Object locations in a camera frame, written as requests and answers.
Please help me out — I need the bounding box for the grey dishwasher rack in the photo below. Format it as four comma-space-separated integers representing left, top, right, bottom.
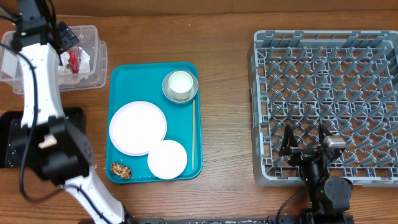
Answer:
248, 30, 397, 187

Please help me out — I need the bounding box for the wooden chopstick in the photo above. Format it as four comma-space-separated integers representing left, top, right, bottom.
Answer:
192, 99, 196, 170

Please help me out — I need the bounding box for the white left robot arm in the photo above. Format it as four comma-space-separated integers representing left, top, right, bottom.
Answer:
8, 0, 134, 223

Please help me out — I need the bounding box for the white cup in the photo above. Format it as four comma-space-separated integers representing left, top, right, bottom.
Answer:
168, 71, 193, 100

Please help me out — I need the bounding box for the small white paper piece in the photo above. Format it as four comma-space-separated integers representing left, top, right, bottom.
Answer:
79, 49, 91, 73

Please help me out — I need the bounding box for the grey saucer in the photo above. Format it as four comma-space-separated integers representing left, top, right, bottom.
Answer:
162, 70, 198, 104

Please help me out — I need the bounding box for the black plastic tray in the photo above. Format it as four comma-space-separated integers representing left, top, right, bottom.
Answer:
1, 107, 85, 168

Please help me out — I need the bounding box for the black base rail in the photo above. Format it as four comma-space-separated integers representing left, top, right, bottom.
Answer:
135, 215, 354, 224

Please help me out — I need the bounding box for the small white plate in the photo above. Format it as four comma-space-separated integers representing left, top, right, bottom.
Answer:
147, 140, 188, 180

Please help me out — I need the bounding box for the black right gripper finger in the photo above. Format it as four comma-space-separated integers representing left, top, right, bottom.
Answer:
279, 124, 298, 156
318, 124, 332, 145

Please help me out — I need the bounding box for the teal serving tray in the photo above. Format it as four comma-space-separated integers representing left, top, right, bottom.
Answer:
105, 62, 203, 184

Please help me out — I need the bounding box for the red snack wrapper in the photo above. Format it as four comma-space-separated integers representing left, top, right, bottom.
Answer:
67, 47, 81, 73

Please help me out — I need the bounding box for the large white plate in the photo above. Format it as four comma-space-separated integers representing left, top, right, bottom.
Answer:
109, 101, 167, 156

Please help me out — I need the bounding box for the white napkin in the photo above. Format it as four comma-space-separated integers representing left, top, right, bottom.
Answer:
58, 52, 72, 85

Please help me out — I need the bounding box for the brown food scrap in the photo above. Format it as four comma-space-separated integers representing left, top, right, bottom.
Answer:
111, 163, 132, 180

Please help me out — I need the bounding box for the clear plastic bin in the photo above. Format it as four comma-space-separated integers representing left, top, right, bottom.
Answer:
1, 25, 108, 95

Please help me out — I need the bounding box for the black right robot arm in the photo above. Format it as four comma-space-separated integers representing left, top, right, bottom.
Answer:
275, 124, 354, 223

